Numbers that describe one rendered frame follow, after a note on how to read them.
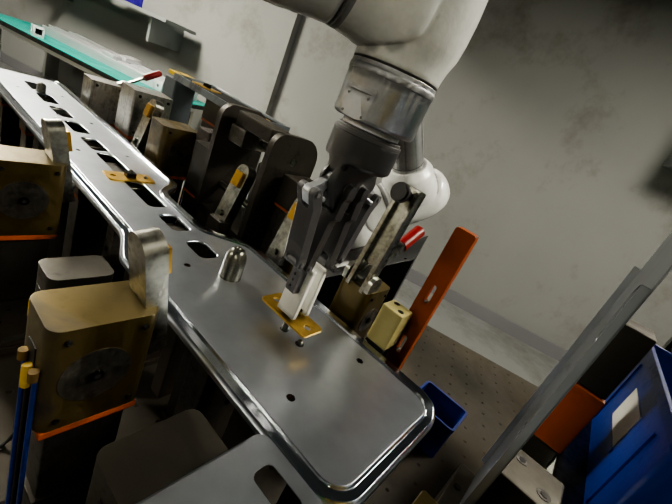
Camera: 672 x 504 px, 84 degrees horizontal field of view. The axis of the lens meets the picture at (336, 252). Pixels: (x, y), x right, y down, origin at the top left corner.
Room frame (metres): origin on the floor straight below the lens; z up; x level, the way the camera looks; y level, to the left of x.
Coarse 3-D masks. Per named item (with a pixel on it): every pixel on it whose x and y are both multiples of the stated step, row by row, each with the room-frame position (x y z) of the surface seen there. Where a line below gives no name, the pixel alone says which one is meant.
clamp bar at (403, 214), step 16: (400, 192) 0.52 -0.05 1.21; (416, 192) 0.54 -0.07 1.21; (400, 208) 0.55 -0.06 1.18; (416, 208) 0.54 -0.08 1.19; (384, 224) 0.55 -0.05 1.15; (400, 224) 0.53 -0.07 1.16; (368, 240) 0.54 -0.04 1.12; (384, 240) 0.54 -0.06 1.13; (368, 256) 0.54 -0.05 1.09; (384, 256) 0.52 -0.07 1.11; (352, 272) 0.53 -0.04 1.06
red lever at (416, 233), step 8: (408, 232) 0.62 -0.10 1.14; (416, 232) 0.62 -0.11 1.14; (424, 232) 0.63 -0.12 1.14; (400, 240) 0.60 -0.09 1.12; (408, 240) 0.60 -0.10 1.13; (416, 240) 0.61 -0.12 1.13; (400, 248) 0.59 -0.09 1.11; (392, 256) 0.57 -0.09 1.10; (360, 272) 0.53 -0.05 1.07; (368, 272) 0.53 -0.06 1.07; (360, 280) 0.53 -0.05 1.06
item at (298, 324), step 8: (264, 296) 0.42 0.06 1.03; (272, 296) 0.43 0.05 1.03; (280, 296) 0.44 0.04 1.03; (272, 304) 0.41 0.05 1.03; (280, 312) 0.40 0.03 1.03; (288, 320) 0.40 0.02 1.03; (296, 320) 0.40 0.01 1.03; (304, 320) 0.41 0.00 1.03; (312, 320) 0.42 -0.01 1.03; (296, 328) 0.39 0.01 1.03; (304, 328) 0.39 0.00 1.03; (312, 328) 0.40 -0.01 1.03; (320, 328) 0.41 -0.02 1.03; (304, 336) 0.38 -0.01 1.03
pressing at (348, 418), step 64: (128, 192) 0.60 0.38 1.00; (192, 256) 0.49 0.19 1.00; (256, 256) 0.57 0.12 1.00; (192, 320) 0.36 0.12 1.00; (256, 320) 0.41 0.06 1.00; (320, 320) 0.47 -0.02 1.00; (256, 384) 0.31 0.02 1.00; (320, 384) 0.35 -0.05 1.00; (384, 384) 0.39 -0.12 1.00; (320, 448) 0.26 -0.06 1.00; (384, 448) 0.30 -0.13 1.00
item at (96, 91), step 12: (84, 84) 1.08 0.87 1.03; (96, 84) 1.06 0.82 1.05; (108, 84) 1.09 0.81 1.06; (84, 96) 1.07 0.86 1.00; (96, 96) 1.06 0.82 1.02; (108, 96) 1.09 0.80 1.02; (96, 108) 1.07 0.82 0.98; (108, 108) 1.10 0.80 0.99; (108, 120) 1.10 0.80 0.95; (84, 132) 1.07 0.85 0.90
